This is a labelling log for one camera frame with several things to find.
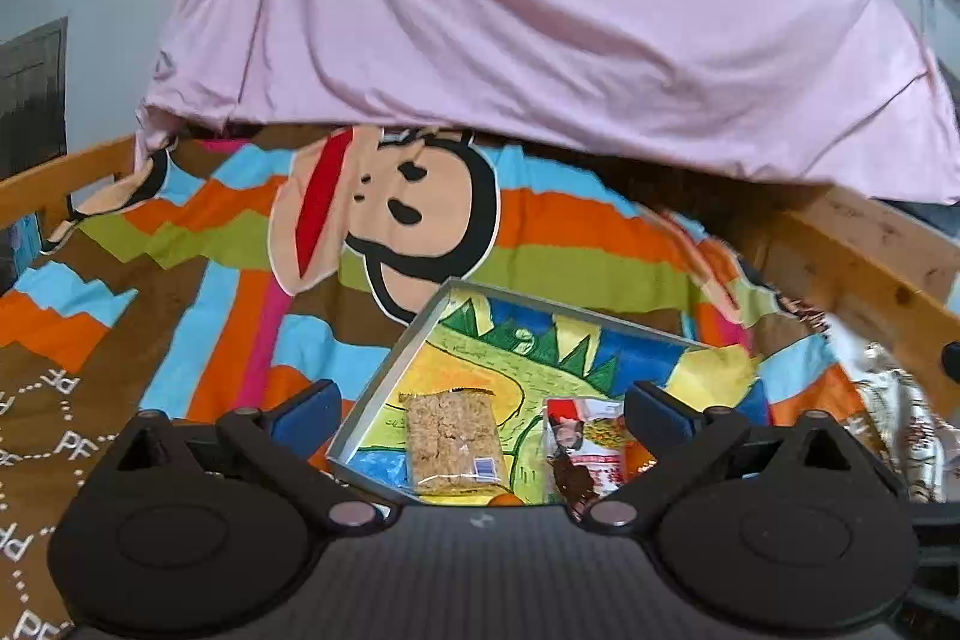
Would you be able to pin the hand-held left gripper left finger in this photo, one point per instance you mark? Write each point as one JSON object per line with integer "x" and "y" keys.
{"x": 309, "y": 416}

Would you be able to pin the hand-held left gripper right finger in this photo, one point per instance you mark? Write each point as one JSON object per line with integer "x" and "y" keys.
{"x": 660, "y": 419}

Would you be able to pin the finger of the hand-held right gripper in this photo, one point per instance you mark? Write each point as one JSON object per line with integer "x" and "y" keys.
{"x": 952, "y": 359}

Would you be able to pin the green white snack packet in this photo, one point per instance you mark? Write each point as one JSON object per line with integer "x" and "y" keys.
{"x": 592, "y": 434}

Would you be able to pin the grain crisp bar packet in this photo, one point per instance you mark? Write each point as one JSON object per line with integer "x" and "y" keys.
{"x": 450, "y": 437}

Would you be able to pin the metal tray with dinosaur drawing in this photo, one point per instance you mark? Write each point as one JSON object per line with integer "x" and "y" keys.
{"x": 450, "y": 362}

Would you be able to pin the small tangerine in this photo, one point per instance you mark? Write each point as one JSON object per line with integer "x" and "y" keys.
{"x": 506, "y": 500}

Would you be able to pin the floral cloth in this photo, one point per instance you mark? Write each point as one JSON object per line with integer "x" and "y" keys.
{"x": 911, "y": 430}

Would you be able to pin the brown printed blanket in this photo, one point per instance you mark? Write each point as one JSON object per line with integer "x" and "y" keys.
{"x": 225, "y": 310}

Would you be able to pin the pink sheet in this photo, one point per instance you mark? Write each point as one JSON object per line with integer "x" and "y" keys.
{"x": 525, "y": 10}

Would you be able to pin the wooden bed frame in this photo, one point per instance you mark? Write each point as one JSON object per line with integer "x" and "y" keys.
{"x": 862, "y": 265}

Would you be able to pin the dark window frame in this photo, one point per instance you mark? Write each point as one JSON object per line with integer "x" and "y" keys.
{"x": 30, "y": 100}

